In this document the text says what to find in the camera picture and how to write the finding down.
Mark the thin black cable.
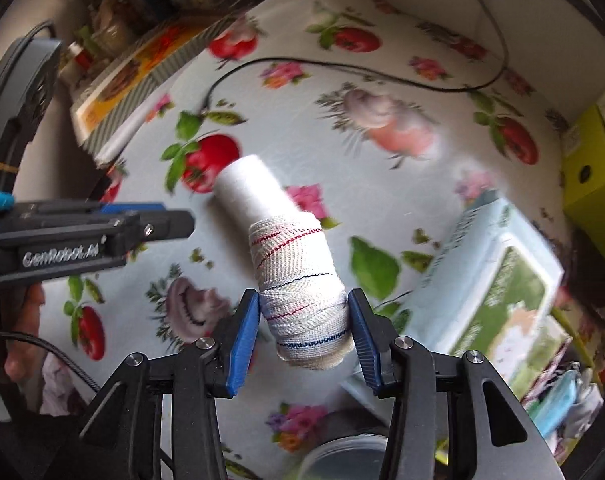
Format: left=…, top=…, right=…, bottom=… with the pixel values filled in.
left=200, top=0, right=508, bottom=116

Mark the person's left hand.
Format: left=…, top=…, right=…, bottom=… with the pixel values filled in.
left=5, top=282, right=47, bottom=385

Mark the light blue cloth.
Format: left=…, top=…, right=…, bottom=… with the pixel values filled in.
left=532, top=372, right=583, bottom=438

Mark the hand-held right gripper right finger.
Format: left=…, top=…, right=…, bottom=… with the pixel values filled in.
left=346, top=287, right=565, bottom=480

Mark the black braided cable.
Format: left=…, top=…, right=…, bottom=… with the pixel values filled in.
left=0, top=330, right=103, bottom=393

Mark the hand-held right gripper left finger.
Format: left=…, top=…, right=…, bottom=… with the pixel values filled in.
left=77, top=287, right=262, bottom=480

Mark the yellow printed flat box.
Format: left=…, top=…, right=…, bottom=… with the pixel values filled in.
left=70, top=17, right=218, bottom=166

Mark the clear round plastic container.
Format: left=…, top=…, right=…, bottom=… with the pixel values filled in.
left=295, top=432, right=390, bottom=480

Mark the striped beige bandage roll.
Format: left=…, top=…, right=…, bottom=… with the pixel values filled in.
left=247, top=212, right=355, bottom=372

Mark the wet wipes pack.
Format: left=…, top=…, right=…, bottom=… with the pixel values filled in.
left=402, top=197, right=565, bottom=361

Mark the yellow-green box lid tray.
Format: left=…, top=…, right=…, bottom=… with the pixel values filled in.
left=522, top=305, right=605, bottom=466

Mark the pile of small bottles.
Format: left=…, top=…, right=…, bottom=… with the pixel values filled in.
left=57, top=0, right=148, bottom=91

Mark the white bandage roll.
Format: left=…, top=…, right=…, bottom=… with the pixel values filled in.
left=213, top=154, right=303, bottom=231

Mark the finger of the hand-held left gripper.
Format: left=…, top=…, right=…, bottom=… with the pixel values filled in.
left=98, top=201, right=169, bottom=216
left=121, top=209, right=196, bottom=262

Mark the yellow-green cardboard box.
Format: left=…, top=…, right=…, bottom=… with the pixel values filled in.
left=559, top=90, right=605, bottom=241

